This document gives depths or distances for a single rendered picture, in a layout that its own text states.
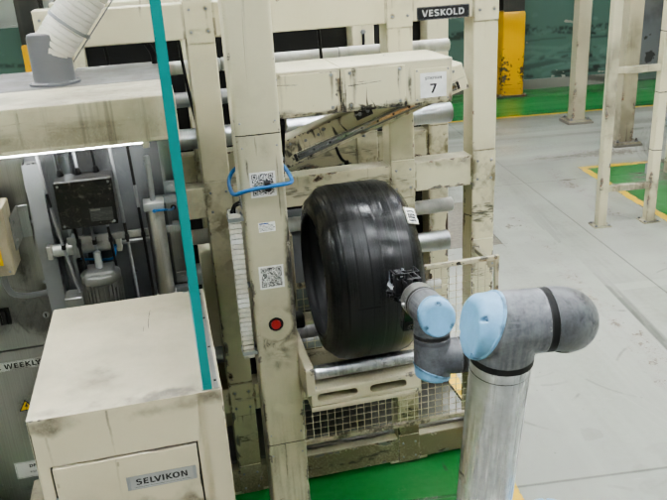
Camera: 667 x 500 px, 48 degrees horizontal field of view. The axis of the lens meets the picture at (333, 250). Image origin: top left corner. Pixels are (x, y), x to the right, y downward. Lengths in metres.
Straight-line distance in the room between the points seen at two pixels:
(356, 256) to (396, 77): 0.65
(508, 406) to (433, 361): 0.49
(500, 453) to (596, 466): 2.09
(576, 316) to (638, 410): 2.63
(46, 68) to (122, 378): 1.02
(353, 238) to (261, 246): 0.28
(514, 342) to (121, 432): 0.84
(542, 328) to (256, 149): 1.11
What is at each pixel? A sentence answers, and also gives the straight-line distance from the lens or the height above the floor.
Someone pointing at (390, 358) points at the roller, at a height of 0.91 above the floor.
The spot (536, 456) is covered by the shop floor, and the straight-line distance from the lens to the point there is 3.57.
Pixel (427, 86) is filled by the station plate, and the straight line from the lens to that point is 2.53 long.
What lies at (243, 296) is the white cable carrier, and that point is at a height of 1.17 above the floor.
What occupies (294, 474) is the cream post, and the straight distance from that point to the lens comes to 2.66.
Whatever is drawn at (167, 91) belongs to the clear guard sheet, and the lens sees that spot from 1.44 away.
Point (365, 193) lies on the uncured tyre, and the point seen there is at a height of 1.44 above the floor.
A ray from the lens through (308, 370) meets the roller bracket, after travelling 2.32.
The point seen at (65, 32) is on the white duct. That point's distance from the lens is 2.38.
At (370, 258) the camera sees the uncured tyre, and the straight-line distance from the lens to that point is 2.16.
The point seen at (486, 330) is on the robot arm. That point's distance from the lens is 1.30.
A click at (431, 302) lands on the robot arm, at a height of 1.33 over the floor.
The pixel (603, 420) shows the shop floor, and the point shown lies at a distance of 3.87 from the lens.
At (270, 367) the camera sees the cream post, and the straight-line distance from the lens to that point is 2.42.
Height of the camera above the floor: 2.12
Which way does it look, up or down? 21 degrees down
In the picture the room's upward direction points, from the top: 3 degrees counter-clockwise
